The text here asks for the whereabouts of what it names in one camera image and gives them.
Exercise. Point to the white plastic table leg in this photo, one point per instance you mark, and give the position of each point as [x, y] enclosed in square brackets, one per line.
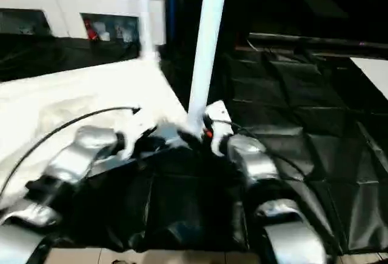
[206, 49]
[145, 18]

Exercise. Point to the black plastic mat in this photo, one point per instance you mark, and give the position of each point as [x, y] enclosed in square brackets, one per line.
[303, 124]

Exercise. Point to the white cabinet with glass doors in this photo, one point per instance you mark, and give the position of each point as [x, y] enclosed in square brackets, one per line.
[60, 0]

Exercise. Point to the white flat board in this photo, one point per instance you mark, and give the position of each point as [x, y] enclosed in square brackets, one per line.
[373, 76]

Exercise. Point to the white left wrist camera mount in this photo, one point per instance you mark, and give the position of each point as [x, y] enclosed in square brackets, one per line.
[133, 137]

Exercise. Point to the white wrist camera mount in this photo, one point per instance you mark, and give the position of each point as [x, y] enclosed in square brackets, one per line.
[133, 137]
[218, 109]

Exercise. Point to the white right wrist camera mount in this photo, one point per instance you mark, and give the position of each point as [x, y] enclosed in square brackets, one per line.
[218, 109]

